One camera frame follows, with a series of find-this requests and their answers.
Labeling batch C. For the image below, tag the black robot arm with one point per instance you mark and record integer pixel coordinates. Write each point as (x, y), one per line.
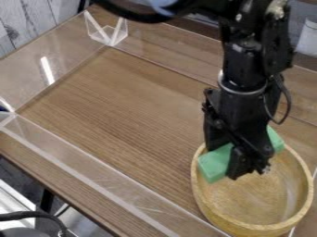
(254, 36)

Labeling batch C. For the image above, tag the clear acrylic tray wall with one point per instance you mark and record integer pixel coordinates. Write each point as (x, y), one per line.
(102, 121)

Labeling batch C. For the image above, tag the black table leg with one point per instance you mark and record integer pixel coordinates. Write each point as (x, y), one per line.
(47, 201)

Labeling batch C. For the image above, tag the white cylindrical container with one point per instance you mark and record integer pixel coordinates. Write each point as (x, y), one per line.
(307, 45)

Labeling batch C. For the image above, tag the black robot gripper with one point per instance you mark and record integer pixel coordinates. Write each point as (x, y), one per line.
(237, 120)

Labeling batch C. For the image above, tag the brown wooden bowl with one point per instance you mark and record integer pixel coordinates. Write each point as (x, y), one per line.
(257, 205)

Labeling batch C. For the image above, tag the green rectangular block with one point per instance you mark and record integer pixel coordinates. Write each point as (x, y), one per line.
(213, 162)

